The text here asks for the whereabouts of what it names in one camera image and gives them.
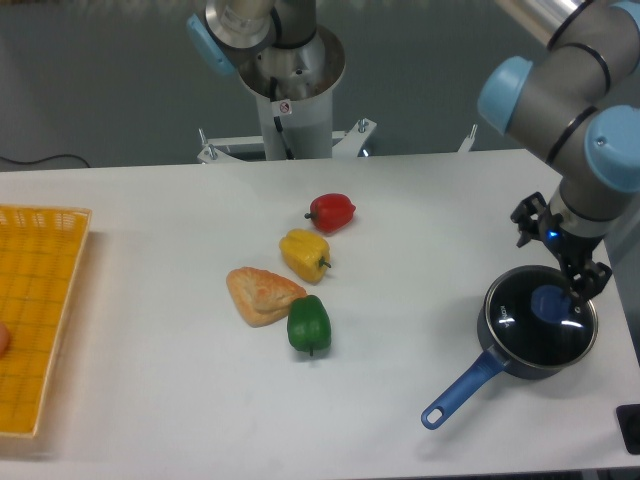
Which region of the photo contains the black cable on floor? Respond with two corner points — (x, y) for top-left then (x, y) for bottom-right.
(0, 153), (92, 168)

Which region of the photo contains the yellow bell pepper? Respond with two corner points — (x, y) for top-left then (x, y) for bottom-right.
(279, 229), (331, 284)

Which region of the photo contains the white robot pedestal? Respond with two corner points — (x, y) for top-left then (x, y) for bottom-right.
(196, 24), (479, 165)

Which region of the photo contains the yellow woven basket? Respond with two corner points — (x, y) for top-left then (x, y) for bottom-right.
(1, 204), (92, 438)

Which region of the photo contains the triangular puff pastry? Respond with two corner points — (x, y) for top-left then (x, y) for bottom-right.
(226, 267), (307, 328)

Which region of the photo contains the green bell pepper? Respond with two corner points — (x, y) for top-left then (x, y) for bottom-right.
(287, 295), (332, 356)

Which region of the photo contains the red bell pepper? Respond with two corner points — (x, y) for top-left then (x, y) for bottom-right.
(304, 193), (356, 233)

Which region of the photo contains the glass pot lid blue knob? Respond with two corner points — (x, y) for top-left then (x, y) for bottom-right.
(477, 265), (598, 379)

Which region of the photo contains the blue saucepan with handle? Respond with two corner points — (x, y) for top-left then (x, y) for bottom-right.
(421, 265), (598, 430)

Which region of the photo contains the black box at table edge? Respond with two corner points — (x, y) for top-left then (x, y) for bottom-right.
(616, 404), (640, 455)

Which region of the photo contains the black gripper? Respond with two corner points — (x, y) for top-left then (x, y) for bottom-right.
(510, 192), (612, 303)

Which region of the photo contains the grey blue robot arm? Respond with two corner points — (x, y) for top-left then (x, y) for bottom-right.
(186, 1), (639, 301)

